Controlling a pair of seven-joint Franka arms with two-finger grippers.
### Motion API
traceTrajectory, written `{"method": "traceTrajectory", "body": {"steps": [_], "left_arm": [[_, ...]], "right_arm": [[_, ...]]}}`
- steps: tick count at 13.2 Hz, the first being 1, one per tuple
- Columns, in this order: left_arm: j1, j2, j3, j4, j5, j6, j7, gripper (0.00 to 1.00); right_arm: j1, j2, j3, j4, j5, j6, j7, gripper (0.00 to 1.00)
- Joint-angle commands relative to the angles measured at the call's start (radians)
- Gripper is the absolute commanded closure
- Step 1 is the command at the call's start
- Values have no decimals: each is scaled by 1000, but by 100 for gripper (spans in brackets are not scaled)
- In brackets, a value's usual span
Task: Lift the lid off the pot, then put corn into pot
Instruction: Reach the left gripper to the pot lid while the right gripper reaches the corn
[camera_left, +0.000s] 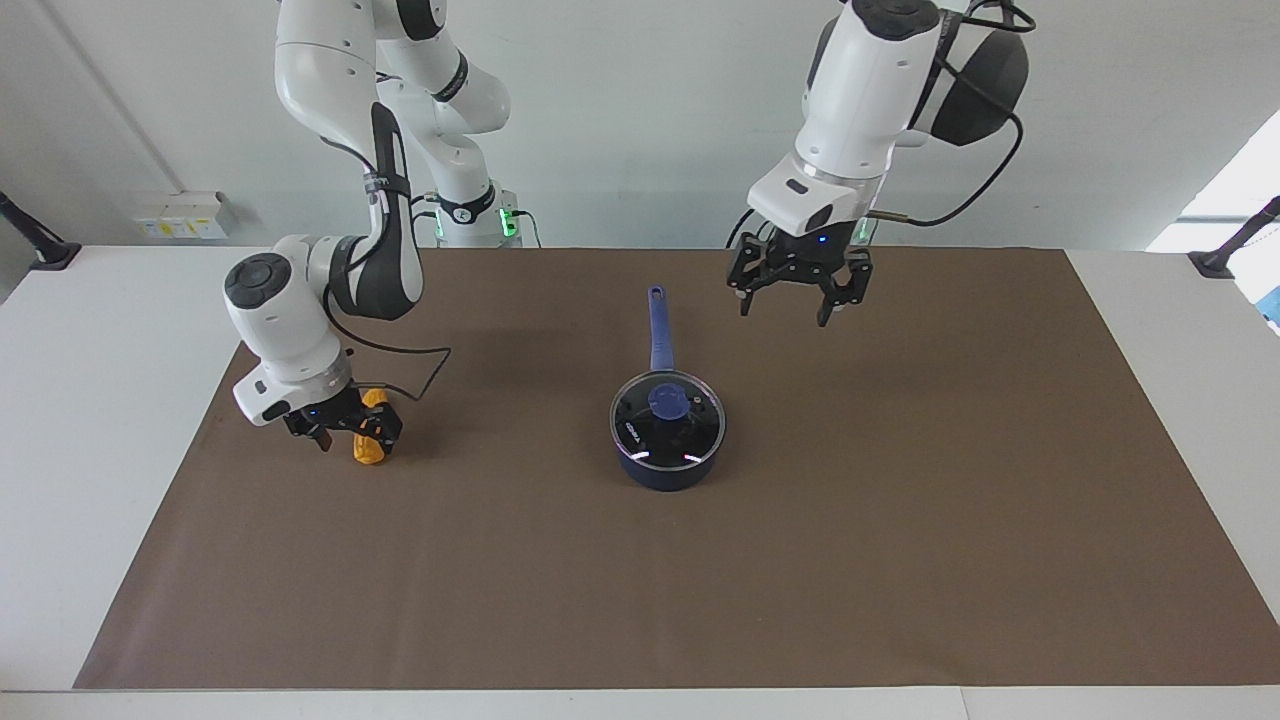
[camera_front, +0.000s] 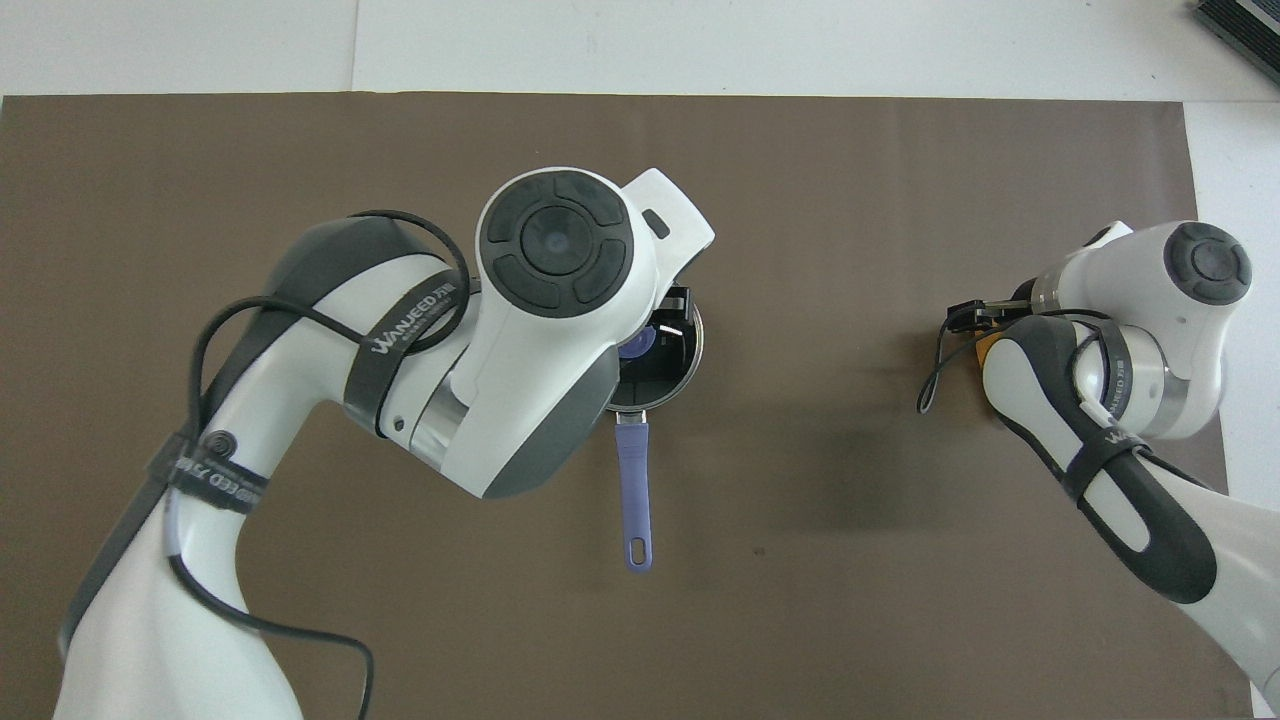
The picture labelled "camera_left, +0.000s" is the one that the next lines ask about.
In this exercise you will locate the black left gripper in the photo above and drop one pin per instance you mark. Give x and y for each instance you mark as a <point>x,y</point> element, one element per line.
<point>805,258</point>

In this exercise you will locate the glass lid with blue knob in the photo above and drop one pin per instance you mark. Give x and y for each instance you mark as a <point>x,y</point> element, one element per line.
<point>668,402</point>

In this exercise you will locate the yellow corn cob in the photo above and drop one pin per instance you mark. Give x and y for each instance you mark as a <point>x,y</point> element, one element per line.
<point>370,452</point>

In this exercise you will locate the brown table mat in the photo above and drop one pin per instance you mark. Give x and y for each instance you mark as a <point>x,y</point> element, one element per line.
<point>500,570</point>

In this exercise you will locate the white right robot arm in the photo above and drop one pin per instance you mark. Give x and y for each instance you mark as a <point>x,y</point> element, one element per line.
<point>330,70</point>

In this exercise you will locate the white wall socket box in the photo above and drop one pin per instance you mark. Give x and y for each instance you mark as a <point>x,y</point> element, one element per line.
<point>185,215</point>

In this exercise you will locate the white blue box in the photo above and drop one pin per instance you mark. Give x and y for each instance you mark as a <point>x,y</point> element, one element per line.
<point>1262,290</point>

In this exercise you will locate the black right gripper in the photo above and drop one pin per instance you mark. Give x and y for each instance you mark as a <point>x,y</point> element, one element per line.
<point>325,412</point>

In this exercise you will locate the black clamp stand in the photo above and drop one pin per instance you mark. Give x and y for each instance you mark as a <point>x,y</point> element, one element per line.
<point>1225,255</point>
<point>45,250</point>

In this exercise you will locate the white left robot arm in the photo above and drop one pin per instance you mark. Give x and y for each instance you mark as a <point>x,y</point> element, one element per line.
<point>860,90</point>

